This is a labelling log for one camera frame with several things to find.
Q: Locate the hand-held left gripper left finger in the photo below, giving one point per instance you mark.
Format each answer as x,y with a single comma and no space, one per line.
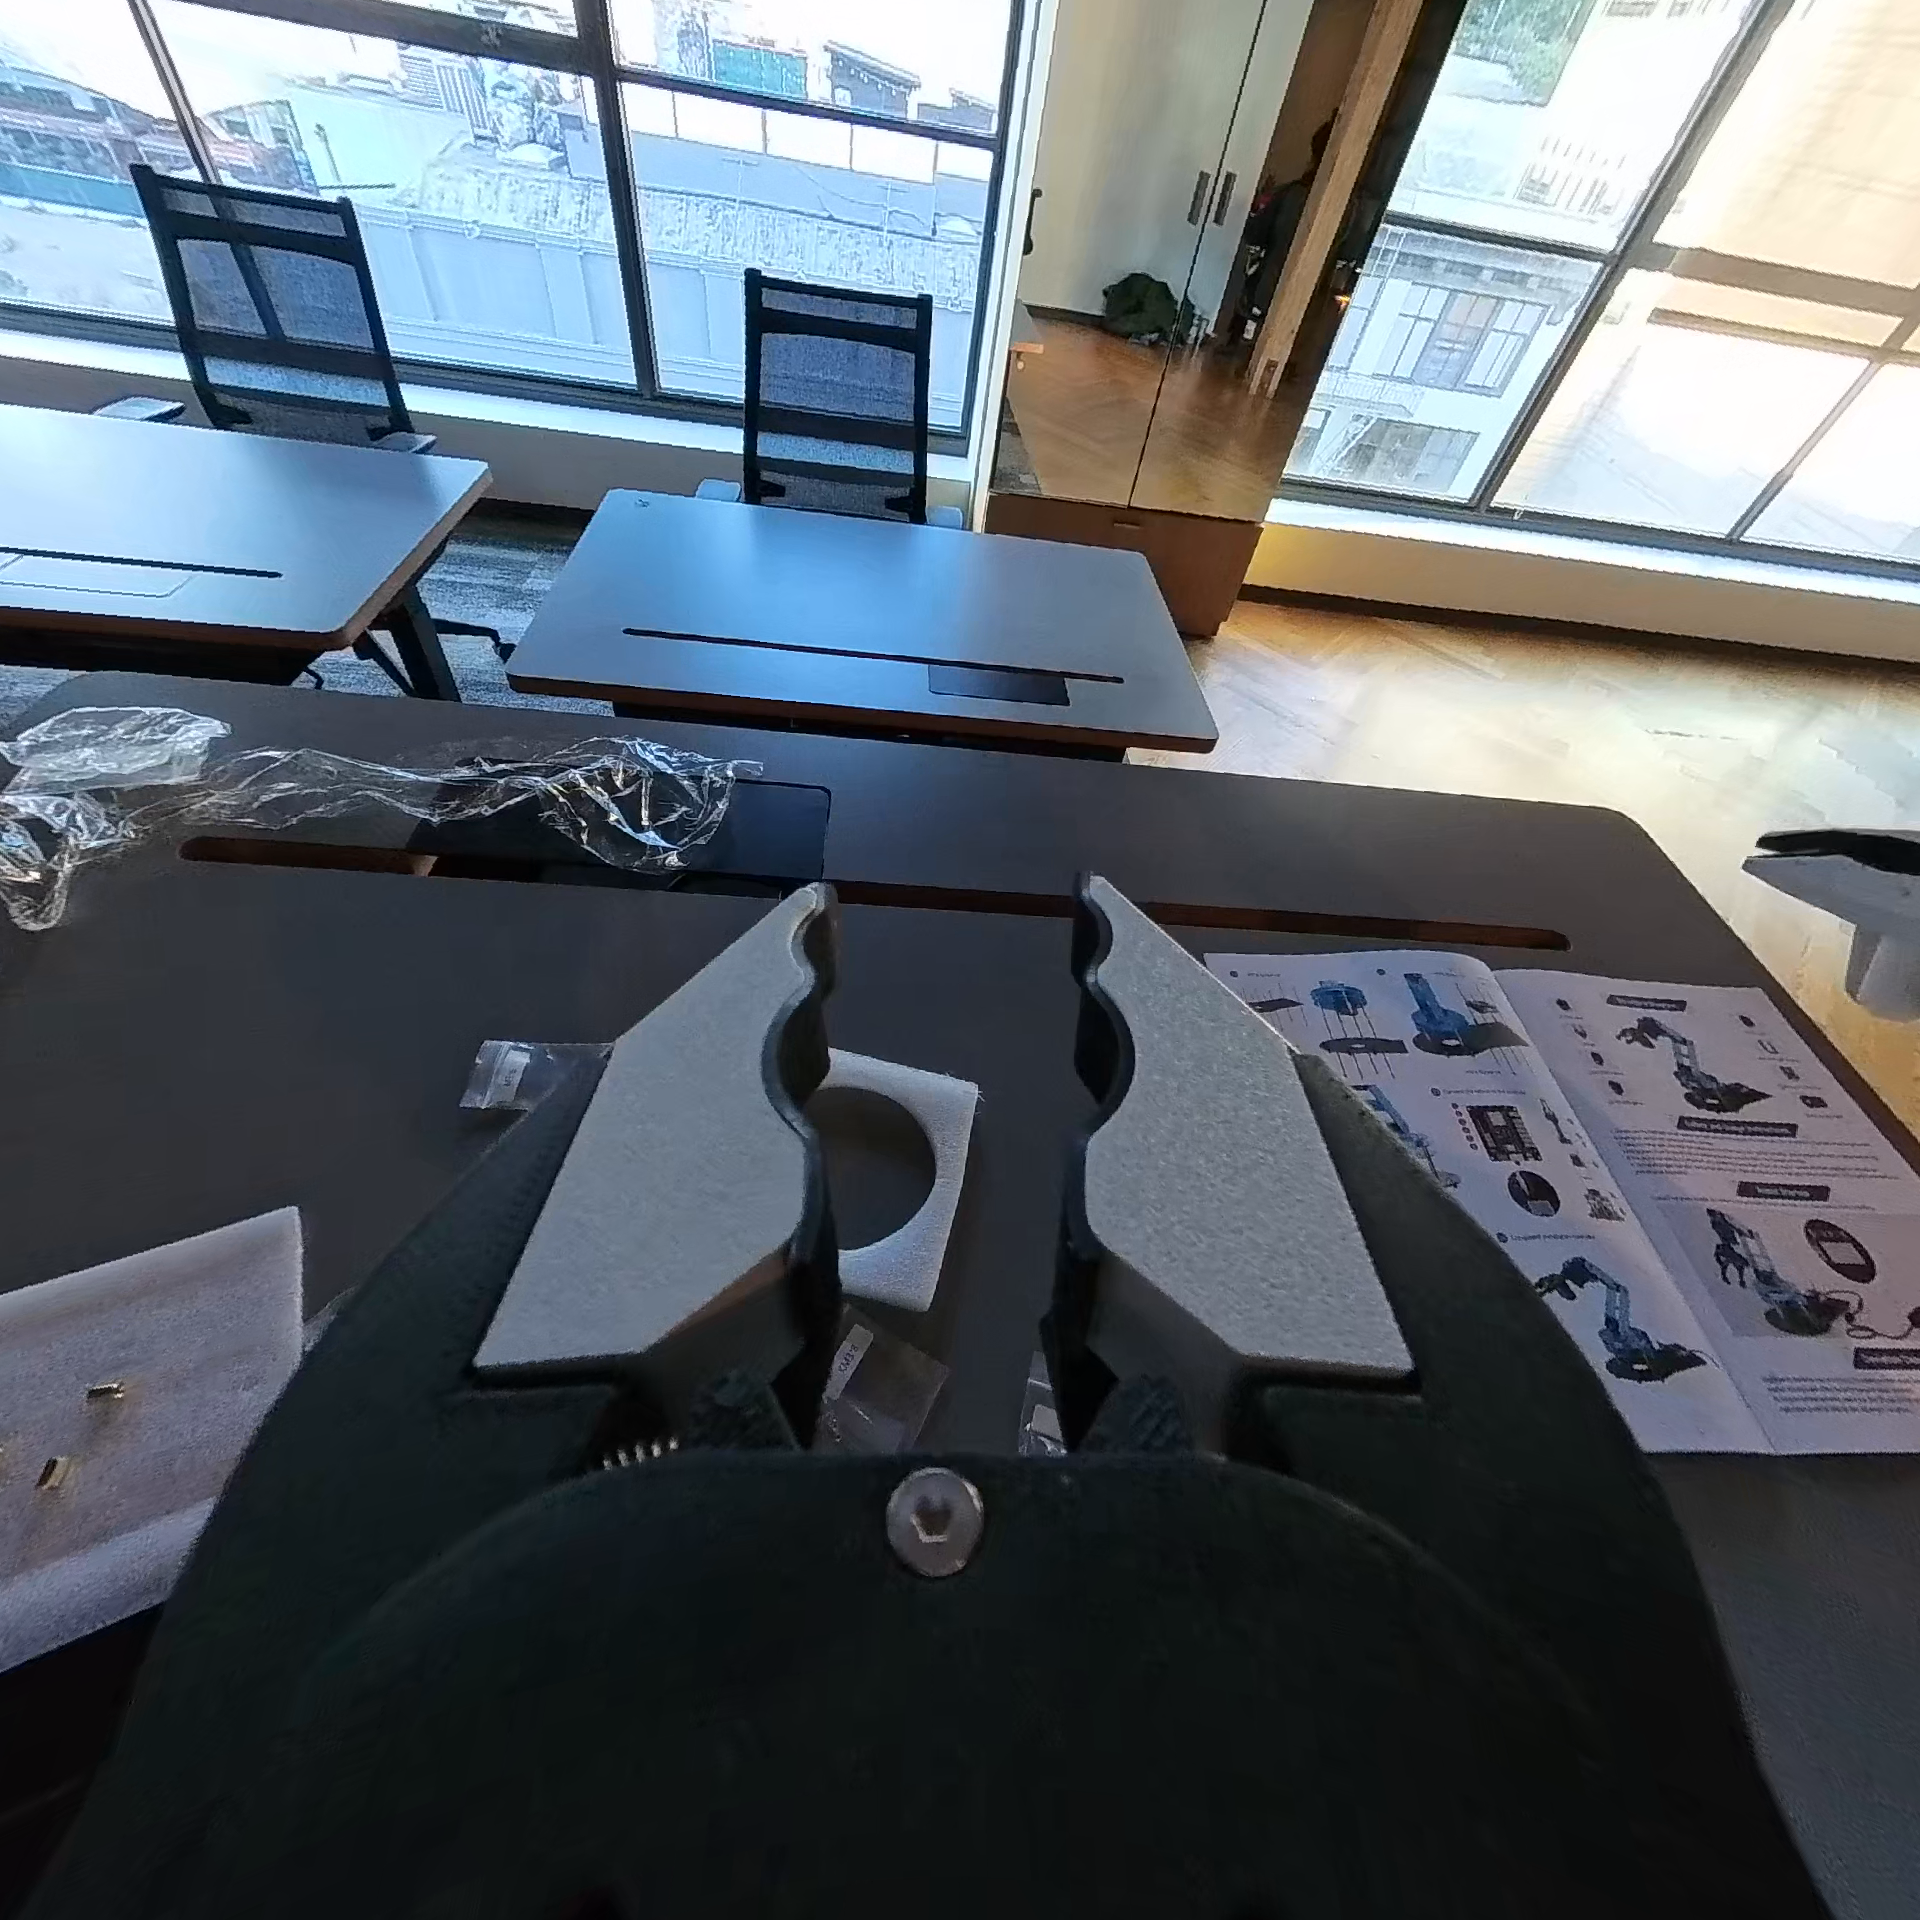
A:
663,1201

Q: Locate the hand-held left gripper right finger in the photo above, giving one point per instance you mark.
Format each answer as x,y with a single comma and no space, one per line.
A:
1247,1201

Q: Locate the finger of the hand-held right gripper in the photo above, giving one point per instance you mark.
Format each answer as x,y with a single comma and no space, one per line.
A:
1845,889

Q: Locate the robot arm instruction booklet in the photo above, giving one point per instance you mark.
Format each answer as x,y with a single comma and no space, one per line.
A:
1651,1169

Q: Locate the empty black desk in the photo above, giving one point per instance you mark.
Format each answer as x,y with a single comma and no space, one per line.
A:
867,591
226,497

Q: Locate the scattered small screw bags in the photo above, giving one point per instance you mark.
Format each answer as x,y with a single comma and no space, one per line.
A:
507,1078

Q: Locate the white foam square with hole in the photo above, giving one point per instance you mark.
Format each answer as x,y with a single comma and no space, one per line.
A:
951,1169

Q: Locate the white foam sheet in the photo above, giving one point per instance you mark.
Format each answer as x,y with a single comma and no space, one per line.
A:
182,1316

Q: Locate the crumpled clear plastic wrap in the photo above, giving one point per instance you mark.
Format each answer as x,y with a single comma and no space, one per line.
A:
376,790

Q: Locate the large glass window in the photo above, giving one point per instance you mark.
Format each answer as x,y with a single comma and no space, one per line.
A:
450,145
1651,396

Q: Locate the mirrored wooden cabinet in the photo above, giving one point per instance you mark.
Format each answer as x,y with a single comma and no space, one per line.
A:
1120,577

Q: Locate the black mesh office chair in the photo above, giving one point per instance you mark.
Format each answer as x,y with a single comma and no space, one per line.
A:
279,304
835,388

